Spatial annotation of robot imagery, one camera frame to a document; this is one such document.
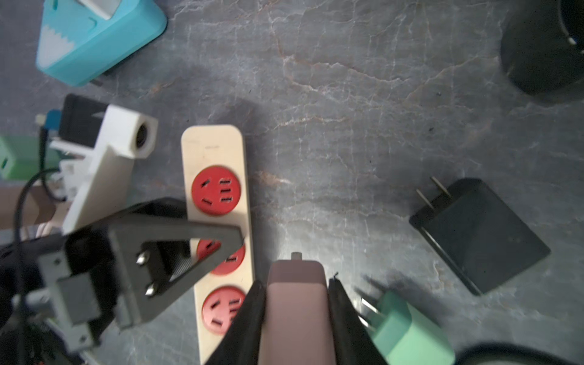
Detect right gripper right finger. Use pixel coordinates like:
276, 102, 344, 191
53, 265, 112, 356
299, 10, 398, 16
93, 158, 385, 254
328, 277, 386, 365

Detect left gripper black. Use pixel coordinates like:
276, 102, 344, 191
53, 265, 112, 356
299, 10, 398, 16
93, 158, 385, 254
1, 198, 244, 362

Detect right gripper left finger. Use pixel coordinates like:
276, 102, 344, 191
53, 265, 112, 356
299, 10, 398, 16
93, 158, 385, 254
205, 280, 266, 365

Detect green USB charger plug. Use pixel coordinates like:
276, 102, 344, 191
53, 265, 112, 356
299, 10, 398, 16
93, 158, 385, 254
359, 291, 456, 365

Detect pink USB charger plug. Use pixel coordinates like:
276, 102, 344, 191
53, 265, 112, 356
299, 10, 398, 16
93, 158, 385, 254
258, 252, 336, 364

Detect beige power strip red sockets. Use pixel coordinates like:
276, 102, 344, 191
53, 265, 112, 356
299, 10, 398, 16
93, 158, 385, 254
181, 125, 255, 363

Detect black USB charger plug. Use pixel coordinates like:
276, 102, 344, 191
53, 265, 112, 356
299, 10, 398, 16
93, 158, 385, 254
409, 178, 551, 296

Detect round pink power socket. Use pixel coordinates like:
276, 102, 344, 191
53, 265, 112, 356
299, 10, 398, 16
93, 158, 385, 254
1, 185, 69, 240

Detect teal triangular power socket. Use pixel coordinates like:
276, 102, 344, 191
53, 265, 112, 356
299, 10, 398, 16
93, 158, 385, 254
36, 0, 167, 87

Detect black plant pot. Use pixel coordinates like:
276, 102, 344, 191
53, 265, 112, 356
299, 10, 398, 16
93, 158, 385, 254
500, 1, 583, 96

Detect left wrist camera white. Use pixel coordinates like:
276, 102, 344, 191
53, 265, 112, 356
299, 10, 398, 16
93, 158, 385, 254
50, 104, 159, 234

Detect black power strip cable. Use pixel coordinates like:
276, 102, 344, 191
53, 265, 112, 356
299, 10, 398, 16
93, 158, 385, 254
453, 341, 584, 365

